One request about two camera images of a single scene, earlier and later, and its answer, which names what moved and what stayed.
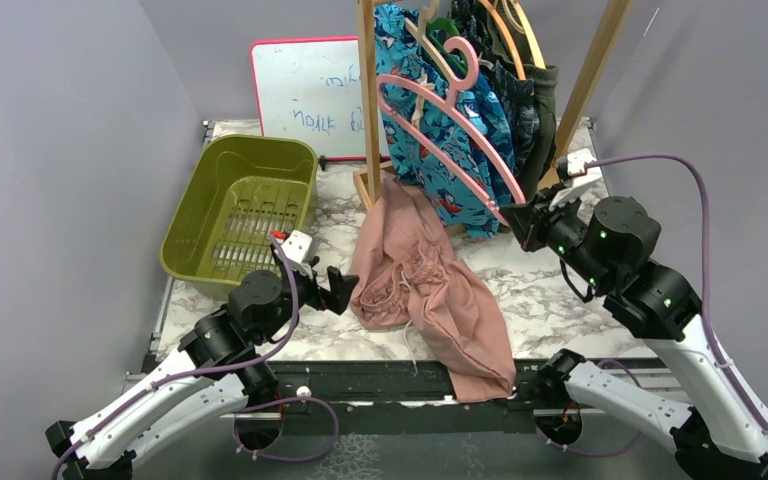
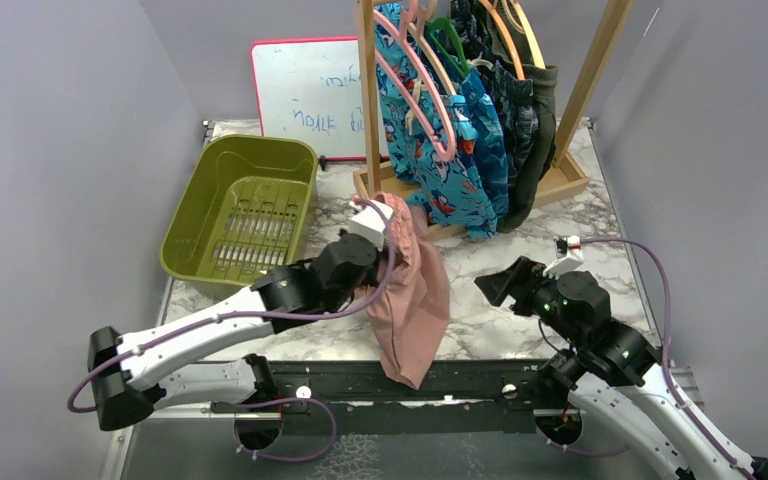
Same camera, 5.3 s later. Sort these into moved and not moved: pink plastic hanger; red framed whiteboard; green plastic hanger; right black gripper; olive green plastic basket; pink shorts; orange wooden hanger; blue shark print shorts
Moved: pink plastic hanger; pink shorts; right black gripper
Not moved: green plastic hanger; orange wooden hanger; olive green plastic basket; red framed whiteboard; blue shark print shorts
